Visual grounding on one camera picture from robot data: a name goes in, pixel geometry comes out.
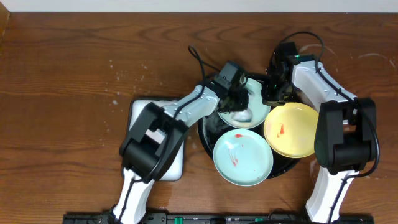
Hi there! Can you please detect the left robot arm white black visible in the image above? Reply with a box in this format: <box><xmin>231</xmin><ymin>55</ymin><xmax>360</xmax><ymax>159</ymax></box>
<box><xmin>111</xmin><ymin>83</ymin><xmax>249</xmax><ymax>223</ymax></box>

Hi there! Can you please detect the yellow plate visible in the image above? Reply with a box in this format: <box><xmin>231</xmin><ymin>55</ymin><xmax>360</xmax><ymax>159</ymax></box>
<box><xmin>264</xmin><ymin>103</ymin><xmax>318</xmax><ymax>159</ymax></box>

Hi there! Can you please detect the green yellow foamy sponge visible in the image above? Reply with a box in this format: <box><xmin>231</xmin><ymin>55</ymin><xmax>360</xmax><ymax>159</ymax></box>
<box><xmin>231</xmin><ymin>108</ymin><xmax>253</xmax><ymax>123</ymax></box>

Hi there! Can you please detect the round black tray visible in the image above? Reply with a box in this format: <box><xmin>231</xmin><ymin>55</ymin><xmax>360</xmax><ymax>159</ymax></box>
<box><xmin>197</xmin><ymin>72</ymin><xmax>302</xmax><ymax>180</ymax></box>

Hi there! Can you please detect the mint green plate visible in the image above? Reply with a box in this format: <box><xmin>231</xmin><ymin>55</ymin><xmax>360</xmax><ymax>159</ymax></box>
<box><xmin>213</xmin><ymin>129</ymin><xmax>274</xmax><ymax>187</ymax></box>
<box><xmin>218</xmin><ymin>78</ymin><xmax>271</xmax><ymax>129</ymax></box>

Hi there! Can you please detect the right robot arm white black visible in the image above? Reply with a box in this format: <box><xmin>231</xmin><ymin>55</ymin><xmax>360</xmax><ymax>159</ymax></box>
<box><xmin>263</xmin><ymin>53</ymin><xmax>380</xmax><ymax>223</ymax></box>

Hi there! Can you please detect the black rectangular tray with foam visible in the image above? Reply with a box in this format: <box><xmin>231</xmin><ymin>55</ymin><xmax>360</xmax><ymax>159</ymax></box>
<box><xmin>126</xmin><ymin>97</ymin><xmax>185</xmax><ymax>181</ymax></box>

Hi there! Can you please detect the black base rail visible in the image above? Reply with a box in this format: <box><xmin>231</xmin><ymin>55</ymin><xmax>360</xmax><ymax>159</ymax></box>
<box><xmin>62</xmin><ymin>207</ymin><xmax>374</xmax><ymax>224</ymax></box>

